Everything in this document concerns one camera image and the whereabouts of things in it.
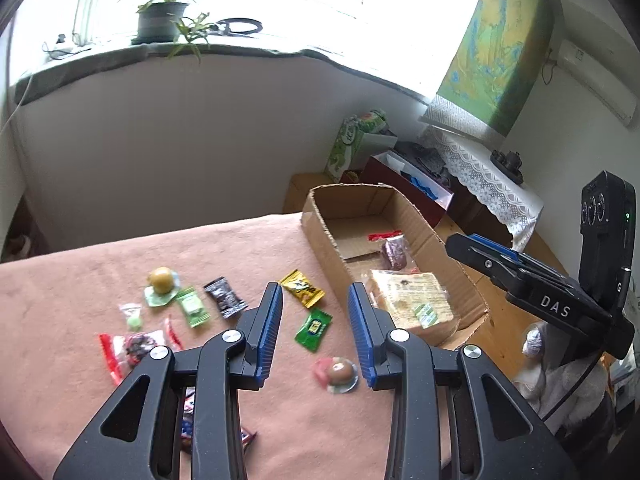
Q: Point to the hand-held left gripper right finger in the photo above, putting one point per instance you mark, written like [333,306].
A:
[361,330]

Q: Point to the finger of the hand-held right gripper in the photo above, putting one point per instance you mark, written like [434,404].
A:
[500,246]
[475,255]

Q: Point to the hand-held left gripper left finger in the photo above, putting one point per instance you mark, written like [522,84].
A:
[270,325]

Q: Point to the bright green candy packet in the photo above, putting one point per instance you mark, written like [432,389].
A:
[312,329]

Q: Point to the brown braised egg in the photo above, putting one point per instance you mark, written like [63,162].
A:
[337,372]

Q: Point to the cardboard box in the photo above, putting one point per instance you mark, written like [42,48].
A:
[320,240]

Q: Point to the brown chocolate bar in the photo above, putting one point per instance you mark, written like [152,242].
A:
[247,438]

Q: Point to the red clear snack packet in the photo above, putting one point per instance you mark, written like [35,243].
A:
[135,345]
[395,252]

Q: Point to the yellow candy packet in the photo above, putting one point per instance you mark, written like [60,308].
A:
[300,287]

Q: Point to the black candy packet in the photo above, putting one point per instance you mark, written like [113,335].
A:
[225,297]

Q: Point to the clear pack of crackers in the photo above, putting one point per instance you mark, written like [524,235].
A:
[410,295]

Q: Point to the white lace cloth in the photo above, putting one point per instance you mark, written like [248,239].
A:
[480,175]

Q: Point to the pale green candy packet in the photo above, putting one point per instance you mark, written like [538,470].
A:
[192,307]

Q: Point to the small black ornament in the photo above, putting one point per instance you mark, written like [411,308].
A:
[507,165]

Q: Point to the blue cloth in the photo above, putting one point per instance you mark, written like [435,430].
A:
[422,185]

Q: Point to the dark red shoe box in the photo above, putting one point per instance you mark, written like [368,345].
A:
[400,195]

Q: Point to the dark grey patterned cloth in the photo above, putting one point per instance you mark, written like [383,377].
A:
[425,157]

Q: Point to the small clear green candy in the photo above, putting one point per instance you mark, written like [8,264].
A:
[132,320]

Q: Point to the green gift bag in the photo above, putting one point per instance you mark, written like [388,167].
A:
[345,150]

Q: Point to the white air conditioner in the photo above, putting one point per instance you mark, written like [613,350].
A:
[590,72]

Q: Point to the pink blanket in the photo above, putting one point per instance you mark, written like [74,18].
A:
[75,270]

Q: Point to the grey stone windowsill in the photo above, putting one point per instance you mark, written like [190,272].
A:
[150,55]

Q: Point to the potted green plant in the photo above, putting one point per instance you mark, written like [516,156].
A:
[160,22]

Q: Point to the white power strip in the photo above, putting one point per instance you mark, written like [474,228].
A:
[60,50]

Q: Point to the wall map poster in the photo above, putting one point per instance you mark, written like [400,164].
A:
[495,50]

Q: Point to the white window frame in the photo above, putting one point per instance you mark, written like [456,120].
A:
[90,10]

